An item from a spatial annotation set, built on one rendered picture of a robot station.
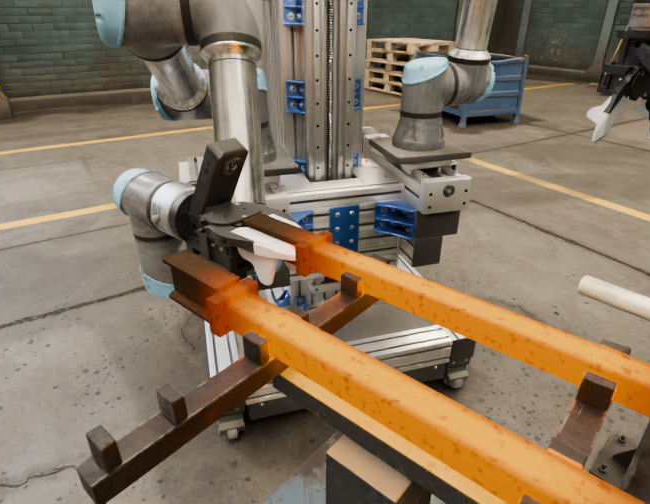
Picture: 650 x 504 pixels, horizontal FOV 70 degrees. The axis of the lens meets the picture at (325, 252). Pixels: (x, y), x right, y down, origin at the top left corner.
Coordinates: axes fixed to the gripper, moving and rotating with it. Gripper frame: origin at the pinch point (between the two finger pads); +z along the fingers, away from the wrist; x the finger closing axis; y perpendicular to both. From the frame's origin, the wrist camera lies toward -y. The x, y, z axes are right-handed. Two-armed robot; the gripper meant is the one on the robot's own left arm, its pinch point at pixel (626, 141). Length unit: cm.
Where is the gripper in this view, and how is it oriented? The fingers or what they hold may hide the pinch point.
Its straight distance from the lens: 112.5
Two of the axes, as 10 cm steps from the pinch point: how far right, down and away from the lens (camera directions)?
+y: -2.8, -4.5, 8.5
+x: -9.6, 1.3, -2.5
